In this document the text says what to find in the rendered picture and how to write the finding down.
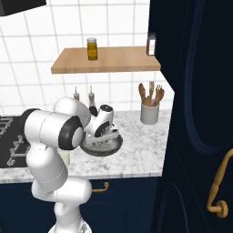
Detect yellow jar with white lid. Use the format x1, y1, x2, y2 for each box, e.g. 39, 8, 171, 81
86, 36, 99, 61

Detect gold fridge door handle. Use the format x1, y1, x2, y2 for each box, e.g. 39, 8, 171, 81
206, 147, 233, 219

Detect small bottle with thin spout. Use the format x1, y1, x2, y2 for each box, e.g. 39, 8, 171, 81
73, 86, 81, 101

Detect black hob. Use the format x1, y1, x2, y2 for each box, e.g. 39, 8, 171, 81
0, 114, 33, 169

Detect gold cupboard handle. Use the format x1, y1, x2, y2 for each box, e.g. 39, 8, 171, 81
90, 181, 110, 194

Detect white utensil pot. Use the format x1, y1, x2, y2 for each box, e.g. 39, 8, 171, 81
139, 101, 160, 126

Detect dark grey ice bowl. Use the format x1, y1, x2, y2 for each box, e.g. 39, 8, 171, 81
79, 129, 124, 157

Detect navy cupboard front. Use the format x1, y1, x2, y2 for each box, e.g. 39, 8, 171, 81
0, 177, 162, 233

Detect brown and white shaker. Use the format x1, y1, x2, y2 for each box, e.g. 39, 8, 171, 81
146, 33, 157, 57

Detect navy fridge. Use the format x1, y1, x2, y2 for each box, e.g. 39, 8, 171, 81
147, 0, 233, 233

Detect black range hood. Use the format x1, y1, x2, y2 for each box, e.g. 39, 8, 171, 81
0, 0, 47, 17

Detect wooden spoon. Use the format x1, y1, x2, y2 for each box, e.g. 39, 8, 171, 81
137, 82, 147, 106

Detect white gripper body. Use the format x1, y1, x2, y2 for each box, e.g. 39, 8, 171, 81
105, 123, 121, 140

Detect wooden wall shelf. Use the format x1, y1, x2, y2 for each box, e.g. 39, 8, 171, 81
50, 46, 162, 76

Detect wooden fork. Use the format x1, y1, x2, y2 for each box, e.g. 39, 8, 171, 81
147, 80, 156, 106

